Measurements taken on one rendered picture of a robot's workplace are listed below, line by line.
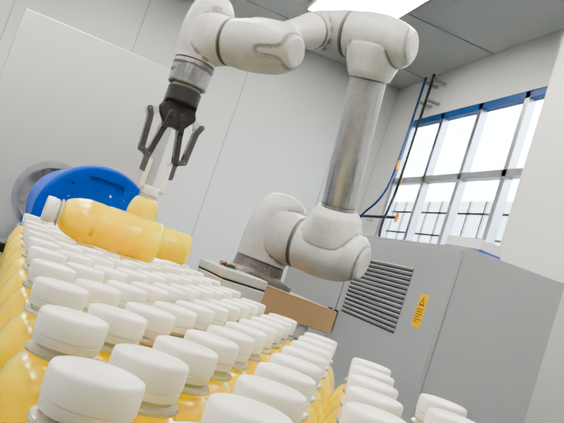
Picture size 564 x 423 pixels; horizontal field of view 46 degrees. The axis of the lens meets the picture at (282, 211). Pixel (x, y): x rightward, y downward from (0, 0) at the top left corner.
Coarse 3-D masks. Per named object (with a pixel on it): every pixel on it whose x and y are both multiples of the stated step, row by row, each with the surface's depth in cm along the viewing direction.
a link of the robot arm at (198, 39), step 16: (208, 0) 143; (224, 0) 144; (192, 16) 143; (208, 16) 141; (224, 16) 141; (192, 32) 142; (208, 32) 140; (176, 48) 146; (192, 48) 142; (208, 48) 140; (208, 64) 143; (224, 64) 142
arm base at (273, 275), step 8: (240, 256) 200; (240, 264) 199; (248, 264) 197; (256, 264) 197; (264, 264) 197; (248, 272) 194; (256, 272) 196; (264, 272) 197; (272, 272) 198; (280, 272) 201; (272, 280) 198; (280, 280) 203; (280, 288) 199; (288, 288) 200
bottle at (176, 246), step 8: (168, 232) 135; (176, 232) 136; (184, 232) 138; (168, 240) 134; (176, 240) 135; (184, 240) 135; (160, 248) 133; (168, 248) 134; (176, 248) 134; (184, 248) 135; (160, 256) 135; (168, 256) 135; (176, 256) 135; (184, 256) 135
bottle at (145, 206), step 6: (138, 198) 142; (144, 198) 142; (150, 198) 142; (156, 198) 145; (132, 204) 142; (138, 204) 141; (144, 204) 141; (150, 204) 142; (156, 204) 143; (132, 210) 141; (138, 210) 141; (144, 210) 141; (150, 210) 142; (156, 210) 143; (144, 216) 141; (150, 216) 142; (156, 216) 144
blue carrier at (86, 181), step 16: (48, 176) 195; (64, 176) 157; (80, 176) 158; (96, 176) 159; (112, 176) 161; (32, 192) 204; (48, 192) 156; (64, 192) 157; (80, 192) 158; (96, 192) 160; (112, 192) 161; (128, 192) 162; (32, 208) 155
